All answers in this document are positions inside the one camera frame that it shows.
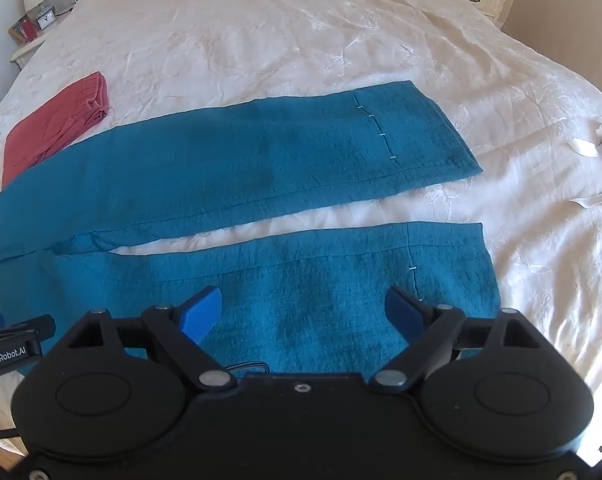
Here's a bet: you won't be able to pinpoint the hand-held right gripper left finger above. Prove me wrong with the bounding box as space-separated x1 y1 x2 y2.
66 285 234 396

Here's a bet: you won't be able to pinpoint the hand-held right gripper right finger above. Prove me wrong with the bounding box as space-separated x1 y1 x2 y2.
370 286 540 395

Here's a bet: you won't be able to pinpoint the teal pants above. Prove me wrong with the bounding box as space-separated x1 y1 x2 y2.
0 80 502 383

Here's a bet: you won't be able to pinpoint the folded red pants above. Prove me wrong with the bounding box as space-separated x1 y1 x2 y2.
1 71 112 190

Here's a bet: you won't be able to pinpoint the white embroidered bedspread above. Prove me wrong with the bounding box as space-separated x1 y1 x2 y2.
0 0 602 461

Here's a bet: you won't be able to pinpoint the red picture frame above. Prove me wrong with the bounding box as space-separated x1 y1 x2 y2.
8 16 39 44

